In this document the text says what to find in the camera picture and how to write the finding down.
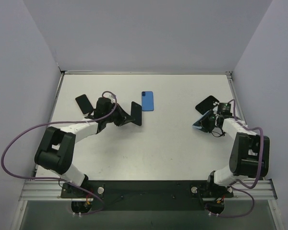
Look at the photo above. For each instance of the black phone case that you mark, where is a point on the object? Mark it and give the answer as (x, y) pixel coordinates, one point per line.
(207, 104)

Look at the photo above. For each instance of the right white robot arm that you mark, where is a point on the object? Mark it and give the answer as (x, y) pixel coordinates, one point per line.
(249, 158)

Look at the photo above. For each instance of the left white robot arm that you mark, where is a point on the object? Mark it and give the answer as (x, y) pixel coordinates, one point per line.
(55, 151)

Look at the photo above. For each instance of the beige cased phone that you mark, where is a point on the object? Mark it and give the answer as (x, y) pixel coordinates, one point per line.
(84, 104)

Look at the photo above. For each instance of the light blue cased phone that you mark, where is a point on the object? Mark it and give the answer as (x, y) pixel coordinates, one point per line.
(204, 123)

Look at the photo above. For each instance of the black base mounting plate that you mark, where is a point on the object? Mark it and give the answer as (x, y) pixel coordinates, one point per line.
(170, 195)

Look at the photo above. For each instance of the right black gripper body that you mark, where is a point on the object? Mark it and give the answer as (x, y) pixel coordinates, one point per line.
(207, 121)

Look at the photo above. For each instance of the aluminium front rail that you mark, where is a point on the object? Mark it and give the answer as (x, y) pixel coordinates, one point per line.
(51, 191)

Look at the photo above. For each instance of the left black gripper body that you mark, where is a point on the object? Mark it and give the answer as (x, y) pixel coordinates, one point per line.
(121, 115)

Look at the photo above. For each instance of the black phone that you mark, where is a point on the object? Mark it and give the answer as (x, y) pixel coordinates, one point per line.
(136, 113)

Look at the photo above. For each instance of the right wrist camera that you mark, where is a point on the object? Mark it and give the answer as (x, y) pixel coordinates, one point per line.
(224, 109)

